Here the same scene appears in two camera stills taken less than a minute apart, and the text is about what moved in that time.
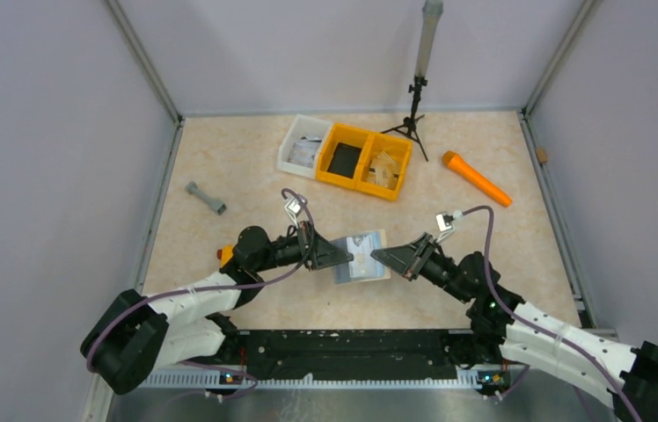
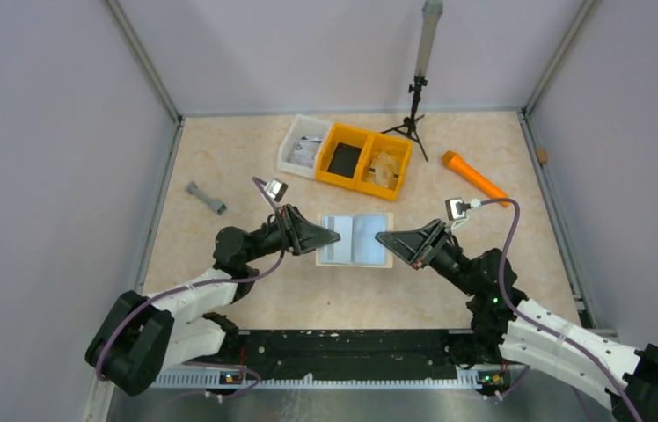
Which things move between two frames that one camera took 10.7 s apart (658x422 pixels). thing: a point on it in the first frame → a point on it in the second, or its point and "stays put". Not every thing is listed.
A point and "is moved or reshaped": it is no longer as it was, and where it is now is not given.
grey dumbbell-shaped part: (216, 205) stays put
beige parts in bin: (383, 170) stays put
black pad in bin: (345, 160) stays put
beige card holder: (363, 266) is moved or reshaped
